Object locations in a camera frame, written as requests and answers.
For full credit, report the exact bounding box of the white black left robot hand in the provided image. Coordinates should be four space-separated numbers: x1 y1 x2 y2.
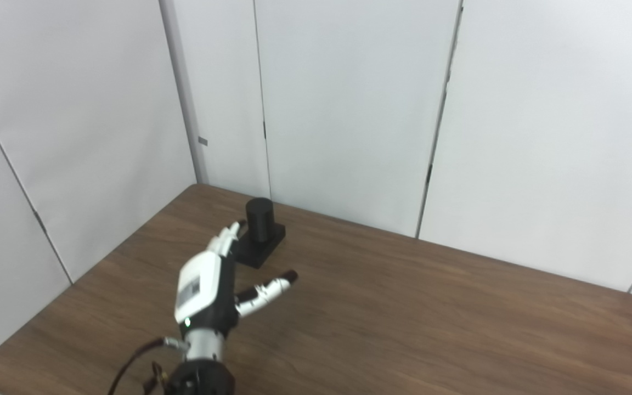
174 221 298 335

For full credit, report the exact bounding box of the black peg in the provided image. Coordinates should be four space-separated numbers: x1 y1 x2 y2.
235 197 286 269

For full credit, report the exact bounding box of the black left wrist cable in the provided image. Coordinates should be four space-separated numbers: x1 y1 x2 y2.
108 337 188 395

